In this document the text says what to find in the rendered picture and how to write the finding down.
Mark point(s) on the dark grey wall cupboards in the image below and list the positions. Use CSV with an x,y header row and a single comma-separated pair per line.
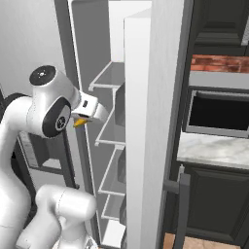
x,y
220,22

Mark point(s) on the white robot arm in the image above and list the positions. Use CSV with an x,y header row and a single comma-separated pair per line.
x,y
19,136

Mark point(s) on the fridge door with shelves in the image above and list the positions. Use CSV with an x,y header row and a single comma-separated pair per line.
x,y
84,39

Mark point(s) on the thick white fridge door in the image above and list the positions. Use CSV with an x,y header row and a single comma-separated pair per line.
x,y
152,129

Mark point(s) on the grey microwave oven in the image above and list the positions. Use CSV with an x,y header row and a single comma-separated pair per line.
x,y
217,113

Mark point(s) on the white fridge door shelf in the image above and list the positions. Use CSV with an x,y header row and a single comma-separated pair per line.
x,y
112,181
112,133
108,78
113,210

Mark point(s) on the yellow banana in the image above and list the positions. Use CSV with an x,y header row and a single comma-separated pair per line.
x,y
79,123

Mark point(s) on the dark grey base cupboards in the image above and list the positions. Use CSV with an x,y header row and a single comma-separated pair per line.
x,y
214,204

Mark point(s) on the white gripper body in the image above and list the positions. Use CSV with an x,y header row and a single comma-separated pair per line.
x,y
101,113

